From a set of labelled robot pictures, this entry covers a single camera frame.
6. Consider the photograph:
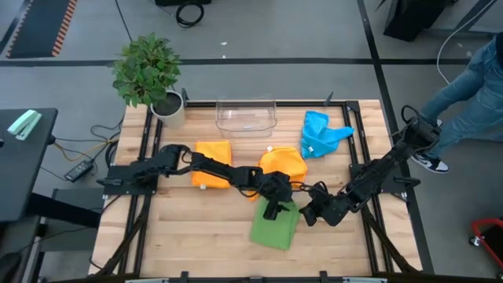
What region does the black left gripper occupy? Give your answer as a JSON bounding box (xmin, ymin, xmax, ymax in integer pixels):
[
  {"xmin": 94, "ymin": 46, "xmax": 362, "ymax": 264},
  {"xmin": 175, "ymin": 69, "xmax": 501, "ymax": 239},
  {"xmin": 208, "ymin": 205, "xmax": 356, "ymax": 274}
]
[{"xmin": 253, "ymin": 171, "xmax": 295, "ymax": 222}]

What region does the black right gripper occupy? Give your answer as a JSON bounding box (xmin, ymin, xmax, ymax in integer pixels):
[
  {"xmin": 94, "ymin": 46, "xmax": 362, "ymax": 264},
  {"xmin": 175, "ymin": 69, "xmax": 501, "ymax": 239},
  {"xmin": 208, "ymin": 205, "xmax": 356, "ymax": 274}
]
[{"xmin": 292, "ymin": 181, "xmax": 351, "ymax": 228}]

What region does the green microfiber towel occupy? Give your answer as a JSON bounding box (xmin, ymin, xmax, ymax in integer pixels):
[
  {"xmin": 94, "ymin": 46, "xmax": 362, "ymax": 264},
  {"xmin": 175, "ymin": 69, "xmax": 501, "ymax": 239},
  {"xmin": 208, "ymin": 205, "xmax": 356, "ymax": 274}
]
[{"xmin": 249, "ymin": 196, "xmax": 302, "ymax": 252}]

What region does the blue microfiber towel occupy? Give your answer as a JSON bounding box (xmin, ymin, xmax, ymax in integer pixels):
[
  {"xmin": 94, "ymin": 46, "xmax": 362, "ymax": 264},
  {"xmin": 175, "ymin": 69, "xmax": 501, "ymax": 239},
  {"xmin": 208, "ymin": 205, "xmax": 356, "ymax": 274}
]
[{"xmin": 300, "ymin": 110, "xmax": 355, "ymax": 160}]

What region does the orange microfiber towel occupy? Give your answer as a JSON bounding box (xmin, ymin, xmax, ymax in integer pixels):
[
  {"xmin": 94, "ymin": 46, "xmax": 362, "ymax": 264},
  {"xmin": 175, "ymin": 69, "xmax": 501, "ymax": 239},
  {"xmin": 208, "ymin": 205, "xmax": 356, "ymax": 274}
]
[
  {"xmin": 191, "ymin": 140, "xmax": 233, "ymax": 190},
  {"xmin": 249, "ymin": 146, "xmax": 309, "ymax": 202}
]

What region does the clear plastic bin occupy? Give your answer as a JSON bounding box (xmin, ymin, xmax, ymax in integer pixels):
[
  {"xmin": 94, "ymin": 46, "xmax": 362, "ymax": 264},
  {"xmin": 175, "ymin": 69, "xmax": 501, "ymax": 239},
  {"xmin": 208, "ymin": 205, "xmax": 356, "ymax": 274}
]
[{"xmin": 215, "ymin": 97, "xmax": 278, "ymax": 139}]

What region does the red cart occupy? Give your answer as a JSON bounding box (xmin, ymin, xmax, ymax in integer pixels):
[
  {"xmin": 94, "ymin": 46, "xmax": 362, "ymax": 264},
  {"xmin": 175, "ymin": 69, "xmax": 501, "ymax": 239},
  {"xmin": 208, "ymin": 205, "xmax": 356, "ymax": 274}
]
[{"xmin": 469, "ymin": 217, "xmax": 503, "ymax": 270}]

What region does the green potted plant white pot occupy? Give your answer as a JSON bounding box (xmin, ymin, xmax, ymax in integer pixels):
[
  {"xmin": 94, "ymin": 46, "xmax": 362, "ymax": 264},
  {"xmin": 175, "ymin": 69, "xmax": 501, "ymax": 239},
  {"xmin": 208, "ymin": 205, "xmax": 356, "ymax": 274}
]
[{"xmin": 112, "ymin": 31, "xmax": 186, "ymax": 130}]

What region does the person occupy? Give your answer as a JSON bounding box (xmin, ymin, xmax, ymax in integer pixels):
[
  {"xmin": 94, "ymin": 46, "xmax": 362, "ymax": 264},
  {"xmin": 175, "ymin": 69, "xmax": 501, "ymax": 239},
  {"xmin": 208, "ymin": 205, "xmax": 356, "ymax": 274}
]
[{"xmin": 410, "ymin": 31, "xmax": 503, "ymax": 175}]

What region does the black desk base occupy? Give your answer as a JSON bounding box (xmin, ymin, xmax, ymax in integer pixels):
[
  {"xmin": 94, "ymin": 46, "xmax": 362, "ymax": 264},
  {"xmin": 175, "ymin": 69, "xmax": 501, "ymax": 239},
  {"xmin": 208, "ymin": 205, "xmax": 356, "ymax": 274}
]
[{"xmin": 27, "ymin": 187, "xmax": 106, "ymax": 252}]

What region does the black cabinet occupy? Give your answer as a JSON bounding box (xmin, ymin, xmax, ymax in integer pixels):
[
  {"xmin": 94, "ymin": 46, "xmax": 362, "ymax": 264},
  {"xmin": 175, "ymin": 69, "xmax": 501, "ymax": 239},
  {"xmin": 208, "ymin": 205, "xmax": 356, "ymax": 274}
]
[{"xmin": 383, "ymin": 0, "xmax": 449, "ymax": 42}]

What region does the black side desk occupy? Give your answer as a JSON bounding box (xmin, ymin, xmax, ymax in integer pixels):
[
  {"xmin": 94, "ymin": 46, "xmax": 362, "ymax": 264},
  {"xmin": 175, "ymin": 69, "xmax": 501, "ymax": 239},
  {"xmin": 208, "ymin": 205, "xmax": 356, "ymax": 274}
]
[{"xmin": 0, "ymin": 108, "xmax": 59, "ymax": 223}]

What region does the mint green stapler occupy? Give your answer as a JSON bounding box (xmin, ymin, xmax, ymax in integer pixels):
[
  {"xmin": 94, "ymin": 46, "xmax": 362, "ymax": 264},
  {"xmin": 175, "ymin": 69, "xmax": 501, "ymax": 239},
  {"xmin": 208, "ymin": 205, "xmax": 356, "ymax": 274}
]
[{"xmin": 6, "ymin": 108, "xmax": 43, "ymax": 142}]

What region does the black orange-edged floor mat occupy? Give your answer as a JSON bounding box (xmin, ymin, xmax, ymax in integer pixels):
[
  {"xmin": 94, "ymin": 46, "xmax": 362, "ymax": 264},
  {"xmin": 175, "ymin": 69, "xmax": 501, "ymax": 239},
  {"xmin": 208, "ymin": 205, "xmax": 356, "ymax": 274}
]
[{"xmin": 6, "ymin": 0, "xmax": 79, "ymax": 59}]

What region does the white floor cable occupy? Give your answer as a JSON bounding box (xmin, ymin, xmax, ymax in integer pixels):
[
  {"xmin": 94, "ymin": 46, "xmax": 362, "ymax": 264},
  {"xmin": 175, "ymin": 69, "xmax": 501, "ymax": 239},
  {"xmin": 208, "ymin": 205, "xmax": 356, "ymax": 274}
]
[{"xmin": 435, "ymin": 17, "xmax": 488, "ymax": 86}]

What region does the coiled black floor cable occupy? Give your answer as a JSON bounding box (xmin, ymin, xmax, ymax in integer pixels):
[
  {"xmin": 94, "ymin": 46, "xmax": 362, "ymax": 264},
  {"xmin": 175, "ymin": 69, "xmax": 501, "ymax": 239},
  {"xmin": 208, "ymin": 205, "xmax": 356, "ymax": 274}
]
[{"xmin": 175, "ymin": 1, "xmax": 205, "ymax": 28}]

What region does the yellow floor cable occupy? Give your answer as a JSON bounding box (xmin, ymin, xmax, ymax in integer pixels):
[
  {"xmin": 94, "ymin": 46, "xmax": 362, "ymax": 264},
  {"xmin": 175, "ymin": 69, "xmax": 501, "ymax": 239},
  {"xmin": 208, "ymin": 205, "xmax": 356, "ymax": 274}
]
[{"xmin": 53, "ymin": 137, "xmax": 119, "ymax": 163}]

